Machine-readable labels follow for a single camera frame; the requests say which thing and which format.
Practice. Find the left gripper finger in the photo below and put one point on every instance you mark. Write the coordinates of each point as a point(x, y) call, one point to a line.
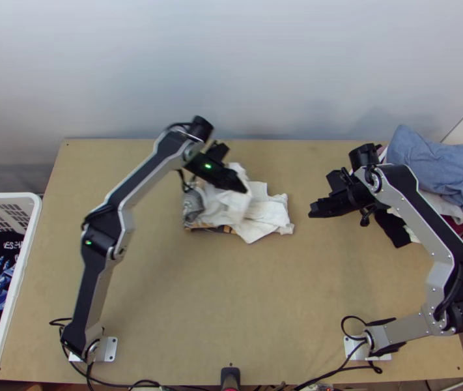
point(238, 184)

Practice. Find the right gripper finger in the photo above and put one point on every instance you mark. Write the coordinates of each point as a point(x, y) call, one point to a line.
point(320, 208)

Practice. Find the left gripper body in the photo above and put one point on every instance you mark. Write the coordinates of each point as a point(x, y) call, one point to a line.
point(211, 171)

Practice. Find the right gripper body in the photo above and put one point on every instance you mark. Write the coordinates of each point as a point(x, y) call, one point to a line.
point(349, 201)

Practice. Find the white t-shirt with orange print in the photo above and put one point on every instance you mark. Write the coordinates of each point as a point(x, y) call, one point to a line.
point(255, 216)

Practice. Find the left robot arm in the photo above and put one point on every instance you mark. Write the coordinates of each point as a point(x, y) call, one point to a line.
point(101, 285)

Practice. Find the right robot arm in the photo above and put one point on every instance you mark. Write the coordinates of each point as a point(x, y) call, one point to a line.
point(418, 211)

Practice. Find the heap of clothes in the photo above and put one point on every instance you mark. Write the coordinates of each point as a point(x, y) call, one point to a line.
point(438, 167)

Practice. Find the white laundry basket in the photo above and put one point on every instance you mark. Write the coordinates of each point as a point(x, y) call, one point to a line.
point(19, 260)

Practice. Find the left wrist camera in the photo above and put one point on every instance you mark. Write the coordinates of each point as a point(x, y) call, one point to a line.
point(217, 151)

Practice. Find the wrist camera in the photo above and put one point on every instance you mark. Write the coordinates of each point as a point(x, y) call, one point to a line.
point(339, 181)
point(217, 151)

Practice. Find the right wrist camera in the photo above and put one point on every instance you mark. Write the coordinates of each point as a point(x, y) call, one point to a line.
point(339, 181)

